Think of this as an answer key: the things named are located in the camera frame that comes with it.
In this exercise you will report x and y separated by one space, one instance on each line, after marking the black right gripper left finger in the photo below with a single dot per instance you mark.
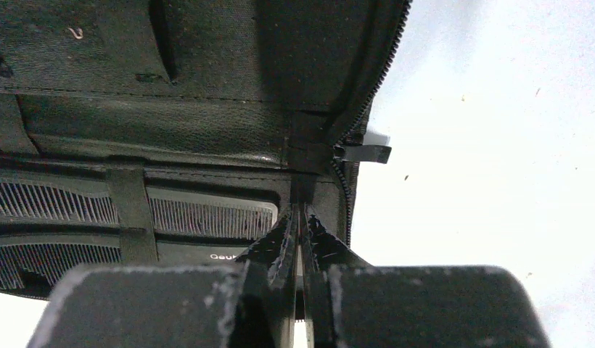
248 302

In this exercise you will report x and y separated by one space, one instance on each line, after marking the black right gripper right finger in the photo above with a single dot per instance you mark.
350 303

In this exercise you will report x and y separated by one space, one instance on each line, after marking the small black comb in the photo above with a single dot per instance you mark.
173 212

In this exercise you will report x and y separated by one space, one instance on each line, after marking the black zippered tool case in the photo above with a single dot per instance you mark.
224 98

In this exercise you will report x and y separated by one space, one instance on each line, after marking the black handled comb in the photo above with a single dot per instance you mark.
52 256

